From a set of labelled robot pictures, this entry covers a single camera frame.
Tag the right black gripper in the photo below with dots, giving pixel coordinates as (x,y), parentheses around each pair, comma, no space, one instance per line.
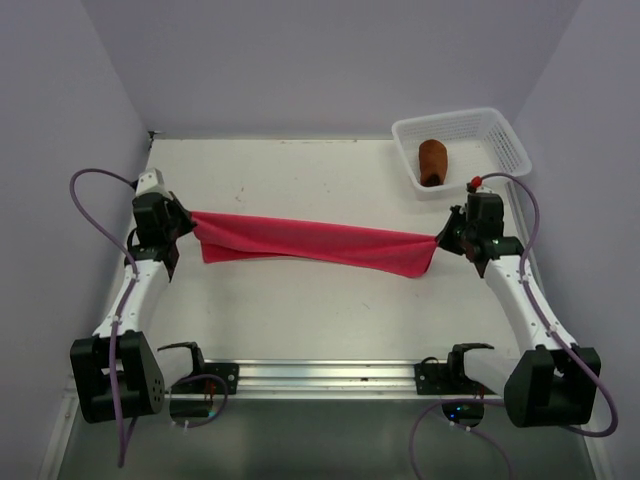
(444,238)

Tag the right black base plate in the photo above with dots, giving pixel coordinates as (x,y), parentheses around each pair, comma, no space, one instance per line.
(433,378)

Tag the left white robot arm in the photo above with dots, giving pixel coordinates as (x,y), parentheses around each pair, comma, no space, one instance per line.
(117,360)

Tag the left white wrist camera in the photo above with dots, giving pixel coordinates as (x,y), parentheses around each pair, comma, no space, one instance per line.
(151,181)

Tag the white plastic basket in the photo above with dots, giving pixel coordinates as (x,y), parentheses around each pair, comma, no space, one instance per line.
(479,141)

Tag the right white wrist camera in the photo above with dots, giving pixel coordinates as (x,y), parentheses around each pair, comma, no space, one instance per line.
(484,189)

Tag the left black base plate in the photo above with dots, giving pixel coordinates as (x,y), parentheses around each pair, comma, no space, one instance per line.
(218,374)

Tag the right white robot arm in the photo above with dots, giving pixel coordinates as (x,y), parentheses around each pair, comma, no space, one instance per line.
(550,381)

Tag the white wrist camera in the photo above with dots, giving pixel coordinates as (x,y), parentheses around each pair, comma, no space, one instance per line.
(484,189)
(151,181)

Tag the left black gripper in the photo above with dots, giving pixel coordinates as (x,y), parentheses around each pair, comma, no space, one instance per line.
(172,204)

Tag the pink towel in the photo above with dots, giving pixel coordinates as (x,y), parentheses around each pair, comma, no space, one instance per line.
(229,237)

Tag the aluminium mounting rail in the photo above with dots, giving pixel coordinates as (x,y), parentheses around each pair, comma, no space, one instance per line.
(313,379)

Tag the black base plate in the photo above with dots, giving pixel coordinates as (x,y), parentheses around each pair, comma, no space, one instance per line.
(433,378)
(218,374)

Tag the brown towel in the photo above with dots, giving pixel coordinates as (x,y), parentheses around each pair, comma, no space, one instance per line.
(433,163)

